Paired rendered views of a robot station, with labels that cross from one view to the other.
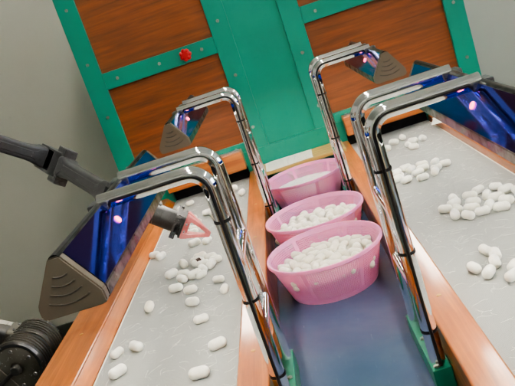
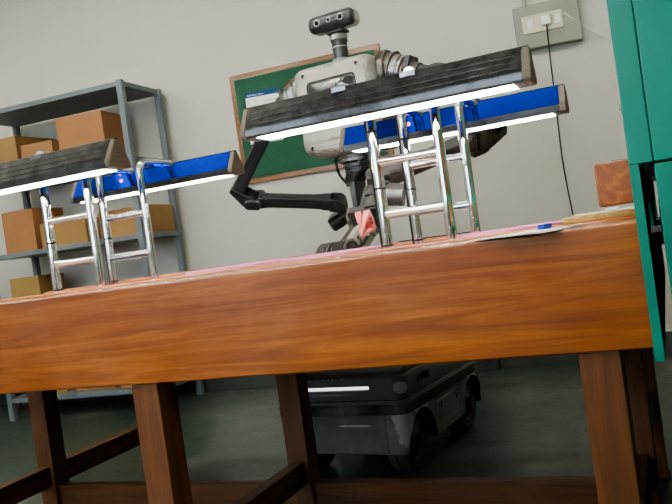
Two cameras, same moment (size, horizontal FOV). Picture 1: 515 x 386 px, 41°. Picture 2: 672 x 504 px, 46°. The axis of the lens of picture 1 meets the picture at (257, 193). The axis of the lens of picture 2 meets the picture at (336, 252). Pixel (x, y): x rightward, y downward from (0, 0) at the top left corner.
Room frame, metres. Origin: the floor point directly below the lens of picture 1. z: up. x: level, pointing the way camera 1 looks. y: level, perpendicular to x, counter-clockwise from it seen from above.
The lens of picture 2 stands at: (2.34, -1.99, 0.79)
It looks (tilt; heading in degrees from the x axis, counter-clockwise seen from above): 1 degrees down; 108
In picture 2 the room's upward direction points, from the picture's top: 8 degrees counter-clockwise
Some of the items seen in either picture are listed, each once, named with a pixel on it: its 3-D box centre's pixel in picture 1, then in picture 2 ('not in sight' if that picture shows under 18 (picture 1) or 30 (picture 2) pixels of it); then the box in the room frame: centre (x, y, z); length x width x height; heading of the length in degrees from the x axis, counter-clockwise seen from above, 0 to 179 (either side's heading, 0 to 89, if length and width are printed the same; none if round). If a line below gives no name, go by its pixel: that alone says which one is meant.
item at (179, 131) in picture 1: (185, 118); (448, 120); (2.01, 0.13, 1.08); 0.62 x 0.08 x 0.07; 175
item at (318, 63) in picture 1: (359, 125); (400, 183); (1.97, -0.35, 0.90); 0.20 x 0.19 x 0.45; 175
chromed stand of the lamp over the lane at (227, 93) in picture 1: (230, 166); (448, 185); (2.00, 0.05, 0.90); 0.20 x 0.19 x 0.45; 175
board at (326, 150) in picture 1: (299, 158); (607, 214); (2.38, -0.18, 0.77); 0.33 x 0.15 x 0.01; 85
